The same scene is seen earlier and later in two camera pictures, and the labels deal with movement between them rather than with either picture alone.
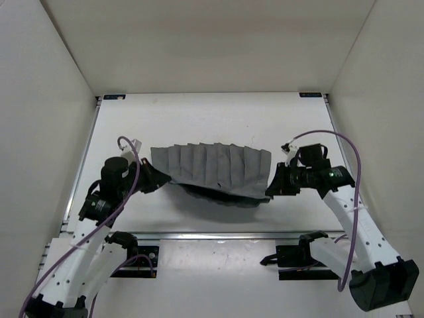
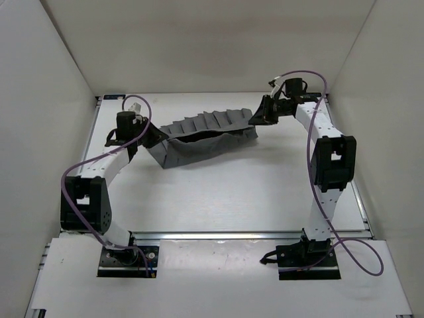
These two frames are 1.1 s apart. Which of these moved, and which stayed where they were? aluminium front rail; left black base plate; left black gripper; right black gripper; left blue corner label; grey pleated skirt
Moved: left black gripper; grey pleated skirt; right black gripper
Stayed: left black base plate; aluminium front rail; left blue corner label
